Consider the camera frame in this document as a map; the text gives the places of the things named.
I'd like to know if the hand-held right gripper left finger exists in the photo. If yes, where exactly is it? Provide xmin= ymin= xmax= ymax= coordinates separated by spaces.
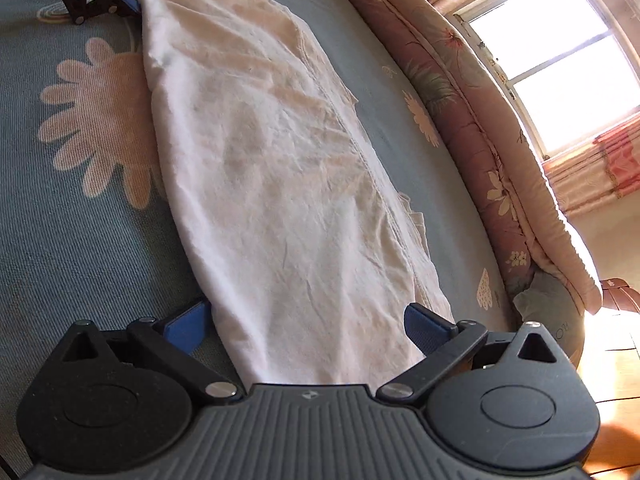
xmin=61 ymin=299 xmax=242 ymax=404

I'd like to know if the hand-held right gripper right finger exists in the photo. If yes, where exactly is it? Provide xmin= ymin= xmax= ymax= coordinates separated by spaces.
xmin=377 ymin=303 xmax=571 ymax=405

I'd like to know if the white long-sleeved shirt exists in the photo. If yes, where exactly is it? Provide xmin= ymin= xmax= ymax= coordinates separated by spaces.
xmin=131 ymin=0 xmax=456 ymax=386

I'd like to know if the grey-blue printed pillow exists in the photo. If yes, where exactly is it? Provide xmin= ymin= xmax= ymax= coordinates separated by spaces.
xmin=512 ymin=272 xmax=583 ymax=361

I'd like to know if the wooden headboard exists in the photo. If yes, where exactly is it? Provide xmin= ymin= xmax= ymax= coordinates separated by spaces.
xmin=597 ymin=277 xmax=640 ymax=313

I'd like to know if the pink floral quilt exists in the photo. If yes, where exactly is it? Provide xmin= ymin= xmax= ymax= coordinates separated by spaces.
xmin=312 ymin=0 xmax=603 ymax=316

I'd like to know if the window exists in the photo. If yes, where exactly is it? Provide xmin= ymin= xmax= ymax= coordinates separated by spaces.
xmin=452 ymin=0 xmax=640 ymax=158

